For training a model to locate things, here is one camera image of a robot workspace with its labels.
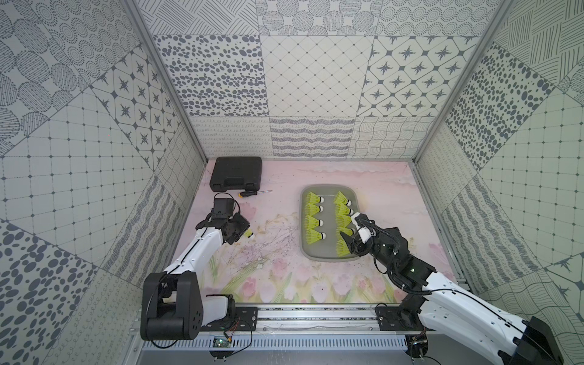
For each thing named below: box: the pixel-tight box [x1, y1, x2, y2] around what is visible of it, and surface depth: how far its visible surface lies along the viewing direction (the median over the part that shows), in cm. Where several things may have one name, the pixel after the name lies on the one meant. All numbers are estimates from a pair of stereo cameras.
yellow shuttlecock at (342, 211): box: [334, 203, 354, 217], surface depth 100 cm
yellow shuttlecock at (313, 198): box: [305, 190, 325, 205], surface depth 103 cm
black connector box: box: [404, 334, 429, 359], surface depth 74 cm
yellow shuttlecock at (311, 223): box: [304, 215, 324, 231], surface depth 96 cm
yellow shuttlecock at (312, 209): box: [304, 202, 324, 217], surface depth 100 cm
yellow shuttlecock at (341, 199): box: [333, 190, 353, 207], surface depth 103 cm
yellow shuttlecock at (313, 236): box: [305, 228, 327, 245], surface depth 92 cm
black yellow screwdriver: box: [238, 190, 273, 198], surface depth 109 cm
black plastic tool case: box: [209, 156, 264, 192], surface depth 113 cm
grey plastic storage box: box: [299, 184, 361, 262], surface depth 98 cm
